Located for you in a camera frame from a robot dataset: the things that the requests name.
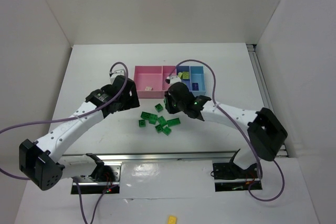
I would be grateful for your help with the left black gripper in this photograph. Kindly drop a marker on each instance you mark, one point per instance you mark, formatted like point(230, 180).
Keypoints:
point(132, 97)

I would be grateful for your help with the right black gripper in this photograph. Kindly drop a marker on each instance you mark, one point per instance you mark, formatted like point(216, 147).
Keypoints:
point(168, 102)

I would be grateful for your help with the purple lego brick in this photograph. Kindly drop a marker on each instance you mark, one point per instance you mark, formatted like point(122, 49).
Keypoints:
point(195, 86)

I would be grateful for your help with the lime lego brick front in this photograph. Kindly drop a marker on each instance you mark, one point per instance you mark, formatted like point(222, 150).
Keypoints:
point(185, 75)

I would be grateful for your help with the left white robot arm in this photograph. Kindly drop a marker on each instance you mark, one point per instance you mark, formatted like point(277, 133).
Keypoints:
point(42, 161)

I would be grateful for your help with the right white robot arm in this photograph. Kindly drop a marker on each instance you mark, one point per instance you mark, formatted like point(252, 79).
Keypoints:
point(262, 130)

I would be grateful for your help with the green lego top left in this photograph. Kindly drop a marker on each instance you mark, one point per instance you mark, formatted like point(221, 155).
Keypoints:
point(159, 107)

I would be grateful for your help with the green lego centre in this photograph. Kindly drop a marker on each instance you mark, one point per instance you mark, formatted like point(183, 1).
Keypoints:
point(162, 121)

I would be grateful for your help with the green lego small left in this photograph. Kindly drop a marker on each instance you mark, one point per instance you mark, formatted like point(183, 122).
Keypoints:
point(142, 123)

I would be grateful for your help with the green lego middle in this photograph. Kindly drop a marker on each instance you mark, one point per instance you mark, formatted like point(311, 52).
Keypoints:
point(153, 121)

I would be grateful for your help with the green lego lower right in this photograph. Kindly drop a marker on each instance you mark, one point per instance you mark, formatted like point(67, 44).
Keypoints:
point(167, 131)

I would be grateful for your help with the green lego lower left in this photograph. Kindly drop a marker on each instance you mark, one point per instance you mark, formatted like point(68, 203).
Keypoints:
point(158, 128)

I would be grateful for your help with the large pink bin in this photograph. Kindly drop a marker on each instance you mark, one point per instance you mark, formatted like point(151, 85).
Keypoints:
point(148, 76)

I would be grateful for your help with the small pink bin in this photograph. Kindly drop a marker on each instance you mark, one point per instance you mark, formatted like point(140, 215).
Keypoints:
point(166, 71)

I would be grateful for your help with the yellow lego brick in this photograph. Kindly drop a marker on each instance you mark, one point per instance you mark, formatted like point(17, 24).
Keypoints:
point(172, 220)

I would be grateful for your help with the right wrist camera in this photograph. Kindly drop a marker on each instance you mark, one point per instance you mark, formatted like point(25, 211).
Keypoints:
point(172, 79)

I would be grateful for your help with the aluminium rail front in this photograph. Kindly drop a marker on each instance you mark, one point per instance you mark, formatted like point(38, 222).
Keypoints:
point(165, 156)

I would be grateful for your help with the aluminium rail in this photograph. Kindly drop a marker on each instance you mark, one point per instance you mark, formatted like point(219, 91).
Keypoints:
point(262, 82)
point(165, 156)

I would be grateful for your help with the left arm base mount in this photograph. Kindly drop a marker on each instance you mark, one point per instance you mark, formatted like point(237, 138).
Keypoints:
point(102, 177)

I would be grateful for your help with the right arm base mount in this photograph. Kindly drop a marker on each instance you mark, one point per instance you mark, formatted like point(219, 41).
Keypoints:
point(230, 177)

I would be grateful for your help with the aluminium rail right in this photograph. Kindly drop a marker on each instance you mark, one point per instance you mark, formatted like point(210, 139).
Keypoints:
point(262, 82)

